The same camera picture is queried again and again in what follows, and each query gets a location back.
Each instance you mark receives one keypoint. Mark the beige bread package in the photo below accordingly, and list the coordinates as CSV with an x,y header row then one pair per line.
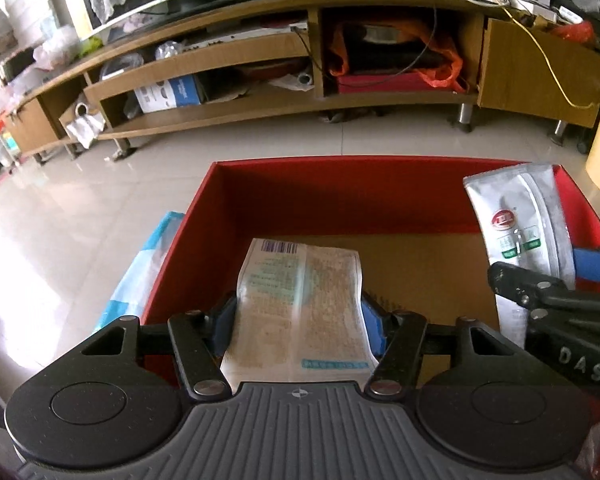
x,y
299,317

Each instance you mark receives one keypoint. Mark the white long snack pack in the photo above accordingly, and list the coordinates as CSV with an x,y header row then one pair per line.
x,y
521,219

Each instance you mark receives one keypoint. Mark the blue white appliance box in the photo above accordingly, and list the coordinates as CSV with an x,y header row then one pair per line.
x,y
169,94

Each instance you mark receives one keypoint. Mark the wooden tv stand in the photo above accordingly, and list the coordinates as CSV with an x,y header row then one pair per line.
x,y
267,58

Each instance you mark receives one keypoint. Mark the orange plastic bag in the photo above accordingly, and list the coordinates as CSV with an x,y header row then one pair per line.
x,y
393,56

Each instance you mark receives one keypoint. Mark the red cardboard box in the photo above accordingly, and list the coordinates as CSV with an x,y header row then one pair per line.
x,y
408,218

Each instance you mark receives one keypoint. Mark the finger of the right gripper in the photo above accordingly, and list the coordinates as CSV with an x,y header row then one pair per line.
x,y
587,263
533,290

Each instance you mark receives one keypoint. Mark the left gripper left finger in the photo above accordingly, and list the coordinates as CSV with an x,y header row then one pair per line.
x,y
199,341

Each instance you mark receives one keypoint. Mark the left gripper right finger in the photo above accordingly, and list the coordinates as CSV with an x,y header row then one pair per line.
x,y
397,342

